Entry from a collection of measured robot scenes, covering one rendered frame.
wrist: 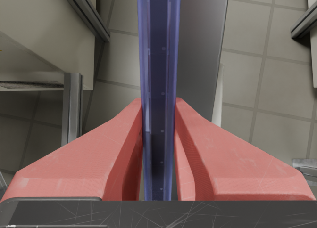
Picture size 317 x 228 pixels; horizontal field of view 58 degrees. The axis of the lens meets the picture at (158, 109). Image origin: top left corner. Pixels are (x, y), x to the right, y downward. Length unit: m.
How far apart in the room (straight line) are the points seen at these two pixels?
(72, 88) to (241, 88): 0.60
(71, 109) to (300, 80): 0.79
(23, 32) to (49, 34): 0.11
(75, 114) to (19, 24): 0.27
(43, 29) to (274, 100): 0.78
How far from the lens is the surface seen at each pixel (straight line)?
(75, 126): 0.77
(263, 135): 1.08
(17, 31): 0.62
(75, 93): 0.78
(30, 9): 0.67
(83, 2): 0.87
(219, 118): 0.23
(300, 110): 1.13
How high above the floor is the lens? 1.04
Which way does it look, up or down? 82 degrees down
